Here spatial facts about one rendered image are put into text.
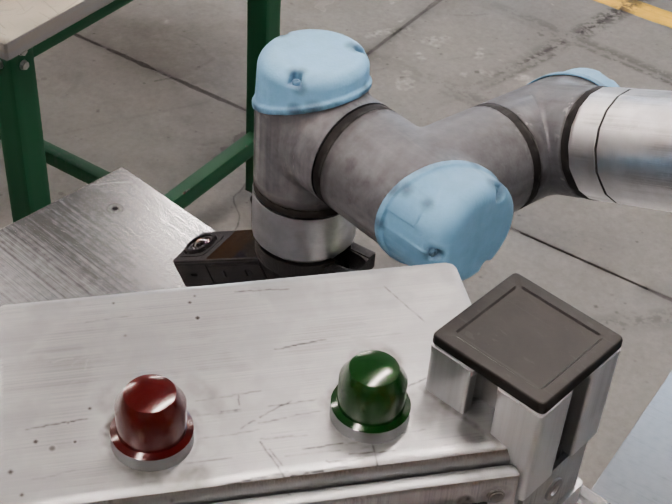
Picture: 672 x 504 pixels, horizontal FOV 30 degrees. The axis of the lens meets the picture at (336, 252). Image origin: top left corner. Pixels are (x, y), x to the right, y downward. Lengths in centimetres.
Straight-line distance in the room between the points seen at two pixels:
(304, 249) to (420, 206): 15
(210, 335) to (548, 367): 12
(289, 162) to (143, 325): 39
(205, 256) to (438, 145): 26
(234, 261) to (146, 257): 52
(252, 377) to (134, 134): 268
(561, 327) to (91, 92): 287
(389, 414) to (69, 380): 11
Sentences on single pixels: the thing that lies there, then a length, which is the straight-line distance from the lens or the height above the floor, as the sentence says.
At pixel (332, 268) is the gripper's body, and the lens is 89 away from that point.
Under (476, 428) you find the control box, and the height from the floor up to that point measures 147.
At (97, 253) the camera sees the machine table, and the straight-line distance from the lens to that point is 146.
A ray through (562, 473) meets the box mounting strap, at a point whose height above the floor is 145.
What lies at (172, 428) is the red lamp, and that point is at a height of 149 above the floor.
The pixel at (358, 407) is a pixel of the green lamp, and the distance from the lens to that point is 39.
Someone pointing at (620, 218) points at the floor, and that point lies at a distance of 296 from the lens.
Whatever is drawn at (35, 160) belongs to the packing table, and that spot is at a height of 51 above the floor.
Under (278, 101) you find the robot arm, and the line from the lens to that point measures 80.
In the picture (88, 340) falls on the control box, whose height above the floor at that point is 148.
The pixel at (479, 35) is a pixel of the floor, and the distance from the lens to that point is 355.
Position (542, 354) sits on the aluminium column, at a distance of 40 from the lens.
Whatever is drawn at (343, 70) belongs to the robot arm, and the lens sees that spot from 80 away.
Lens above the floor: 178
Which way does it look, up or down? 40 degrees down
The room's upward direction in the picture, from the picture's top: 4 degrees clockwise
